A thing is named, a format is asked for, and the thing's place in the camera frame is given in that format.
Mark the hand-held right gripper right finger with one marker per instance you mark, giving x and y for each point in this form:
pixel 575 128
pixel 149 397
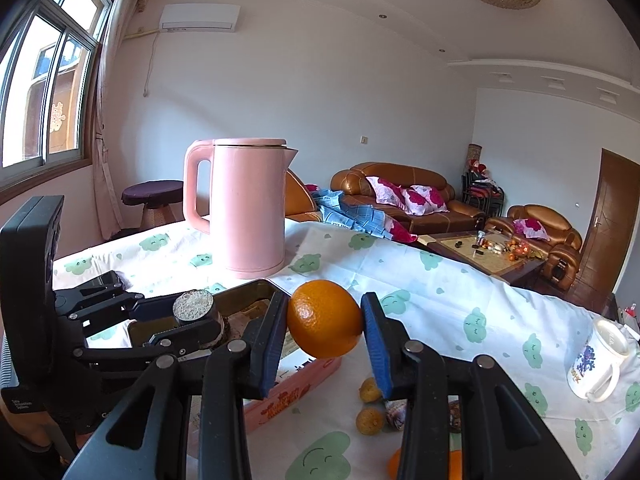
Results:
pixel 375 340

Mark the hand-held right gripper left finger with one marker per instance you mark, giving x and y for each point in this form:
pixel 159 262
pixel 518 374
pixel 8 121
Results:
pixel 272 350

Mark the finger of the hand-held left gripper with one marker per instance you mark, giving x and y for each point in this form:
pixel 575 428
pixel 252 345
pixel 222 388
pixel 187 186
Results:
pixel 150 307
pixel 165 344

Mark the dark cylinder with beige top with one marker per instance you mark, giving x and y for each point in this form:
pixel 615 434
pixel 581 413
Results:
pixel 197 317

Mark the pink tin box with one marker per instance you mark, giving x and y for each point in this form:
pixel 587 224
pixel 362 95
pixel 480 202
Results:
pixel 295 390

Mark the wrinkled dark passion fruit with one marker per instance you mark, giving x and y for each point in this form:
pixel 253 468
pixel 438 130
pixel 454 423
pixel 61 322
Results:
pixel 455 417

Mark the small dark jar purple label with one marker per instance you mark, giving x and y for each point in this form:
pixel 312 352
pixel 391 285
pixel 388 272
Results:
pixel 395 414

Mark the dark purple round stool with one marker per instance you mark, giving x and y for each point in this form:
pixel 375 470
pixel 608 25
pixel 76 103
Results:
pixel 150 192

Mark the wooden coffee table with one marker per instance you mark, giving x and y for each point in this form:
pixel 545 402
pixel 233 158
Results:
pixel 465 252

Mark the blue plaid cloth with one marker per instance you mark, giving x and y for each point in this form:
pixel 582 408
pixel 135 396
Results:
pixel 350 215

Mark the pink electric kettle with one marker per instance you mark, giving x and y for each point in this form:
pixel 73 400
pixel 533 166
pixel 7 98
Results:
pixel 250 210

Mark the small bottle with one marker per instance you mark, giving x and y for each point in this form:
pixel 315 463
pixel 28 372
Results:
pixel 481 238

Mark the pink floral pillow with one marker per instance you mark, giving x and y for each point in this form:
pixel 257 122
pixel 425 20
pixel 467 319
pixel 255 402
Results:
pixel 387 191
pixel 425 199
pixel 531 227

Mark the brown leather armchair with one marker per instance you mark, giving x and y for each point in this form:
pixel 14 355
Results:
pixel 297 200
pixel 565 255

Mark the long brown leather sofa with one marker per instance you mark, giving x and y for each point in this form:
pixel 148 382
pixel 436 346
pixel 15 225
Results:
pixel 360 180

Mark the pile of small oranges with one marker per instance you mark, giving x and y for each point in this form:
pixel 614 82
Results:
pixel 519 249

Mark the stacked dark chairs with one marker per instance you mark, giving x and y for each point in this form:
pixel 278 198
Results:
pixel 480 192

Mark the window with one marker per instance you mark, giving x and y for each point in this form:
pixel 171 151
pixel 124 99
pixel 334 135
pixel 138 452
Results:
pixel 60 85

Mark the white printed mug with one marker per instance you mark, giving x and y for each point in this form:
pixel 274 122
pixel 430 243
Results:
pixel 590 365

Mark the brown wooden door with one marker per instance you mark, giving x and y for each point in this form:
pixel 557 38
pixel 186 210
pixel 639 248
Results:
pixel 615 220

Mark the white air conditioner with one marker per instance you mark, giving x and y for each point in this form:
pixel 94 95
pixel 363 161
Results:
pixel 200 16

